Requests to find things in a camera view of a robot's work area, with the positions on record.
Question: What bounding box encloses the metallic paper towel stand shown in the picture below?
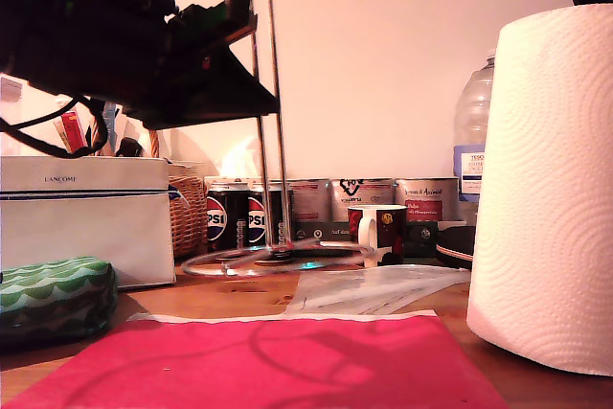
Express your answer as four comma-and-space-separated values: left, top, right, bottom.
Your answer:
181, 0, 377, 279

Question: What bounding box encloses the white paper towel roll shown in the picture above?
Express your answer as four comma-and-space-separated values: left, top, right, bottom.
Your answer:
466, 2, 613, 376

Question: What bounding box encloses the white tissue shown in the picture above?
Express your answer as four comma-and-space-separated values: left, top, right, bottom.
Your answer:
222, 135, 262, 180

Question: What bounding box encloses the small black tool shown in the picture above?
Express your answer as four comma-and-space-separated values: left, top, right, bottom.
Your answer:
114, 137, 141, 158

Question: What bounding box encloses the blue and white packet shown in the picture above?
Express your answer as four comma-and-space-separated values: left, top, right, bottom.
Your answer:
102, 102, 120, 154

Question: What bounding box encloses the black Pepsi can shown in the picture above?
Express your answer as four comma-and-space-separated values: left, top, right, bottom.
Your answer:
205, 183, 250, 255
246, 183, 293, 264

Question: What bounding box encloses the red and white tube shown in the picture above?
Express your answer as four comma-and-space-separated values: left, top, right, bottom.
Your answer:
53, 110, 92, 156

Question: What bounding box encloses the silver tin red label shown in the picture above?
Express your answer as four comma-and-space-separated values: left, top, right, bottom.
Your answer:
289, 178, 332, 223

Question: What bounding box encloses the white Lancome bag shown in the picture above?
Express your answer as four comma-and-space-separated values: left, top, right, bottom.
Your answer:
0, 155, 177, 290

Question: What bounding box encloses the dark green cardboard tray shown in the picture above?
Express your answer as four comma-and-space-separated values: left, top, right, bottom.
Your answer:
291, 219, 442, 258

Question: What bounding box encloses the silver tin black logo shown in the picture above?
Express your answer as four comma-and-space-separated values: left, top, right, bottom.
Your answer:
329, 177, 396, 223

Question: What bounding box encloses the large clear water bottle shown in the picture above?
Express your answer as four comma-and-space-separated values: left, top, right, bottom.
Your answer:
453, 49, 495, 223

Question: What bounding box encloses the white lidded container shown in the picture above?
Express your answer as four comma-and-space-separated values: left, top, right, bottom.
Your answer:
0, 76, 23, 103

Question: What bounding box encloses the white and dark red mug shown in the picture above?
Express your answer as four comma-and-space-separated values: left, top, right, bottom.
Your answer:
347, 204, 408, 269

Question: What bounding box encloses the silver tin script label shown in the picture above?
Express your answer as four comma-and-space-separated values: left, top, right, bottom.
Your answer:
394, 176, 460, 223

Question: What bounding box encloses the green wave pattern case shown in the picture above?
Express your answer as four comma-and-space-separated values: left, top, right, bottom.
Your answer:
0, 256, 119, 351

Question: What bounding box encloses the clear plastic sleeve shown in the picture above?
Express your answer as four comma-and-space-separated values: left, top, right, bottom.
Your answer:
286, 264, 473, 317

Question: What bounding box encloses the black zip case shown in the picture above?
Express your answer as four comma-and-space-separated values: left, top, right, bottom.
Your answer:
435, 221, 476, 270

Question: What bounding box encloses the wicker basket with handle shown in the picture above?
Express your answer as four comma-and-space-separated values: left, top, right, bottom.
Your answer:
146, 128, 208, 260

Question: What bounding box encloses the black cable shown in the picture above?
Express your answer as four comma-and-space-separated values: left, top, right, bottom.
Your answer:
0, 95, 107, 159

